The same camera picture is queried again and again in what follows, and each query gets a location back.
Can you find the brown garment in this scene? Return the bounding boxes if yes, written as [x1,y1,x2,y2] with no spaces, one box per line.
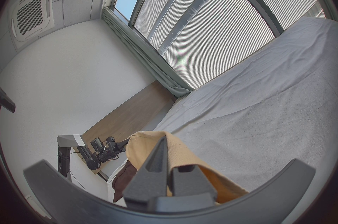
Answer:
[112,159,139,203]

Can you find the tan shorts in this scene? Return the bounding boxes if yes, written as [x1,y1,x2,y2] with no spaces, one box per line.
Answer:
[125,131,249,203]

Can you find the white ceiling air conditioner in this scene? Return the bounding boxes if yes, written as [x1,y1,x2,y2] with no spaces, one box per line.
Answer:
[10,0,55,49]

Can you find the bed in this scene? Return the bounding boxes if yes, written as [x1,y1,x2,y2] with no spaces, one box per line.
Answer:
[79,16,336,207]

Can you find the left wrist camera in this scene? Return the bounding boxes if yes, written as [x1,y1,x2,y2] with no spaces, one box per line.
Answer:
[90,138,103,151]

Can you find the grey-green curtain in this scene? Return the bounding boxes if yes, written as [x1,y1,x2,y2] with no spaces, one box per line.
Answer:
[102,6,194,99]

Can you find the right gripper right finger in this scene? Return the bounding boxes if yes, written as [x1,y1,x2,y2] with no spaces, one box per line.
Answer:
[168,164,218,205]

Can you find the black cable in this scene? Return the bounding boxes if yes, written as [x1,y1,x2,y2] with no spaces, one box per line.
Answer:
[69,173,88,192]

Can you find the window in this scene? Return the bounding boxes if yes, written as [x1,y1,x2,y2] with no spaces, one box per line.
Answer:
[114,0,326,90]

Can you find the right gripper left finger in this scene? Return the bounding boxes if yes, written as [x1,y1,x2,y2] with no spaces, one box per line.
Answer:
[122,136,169,210]

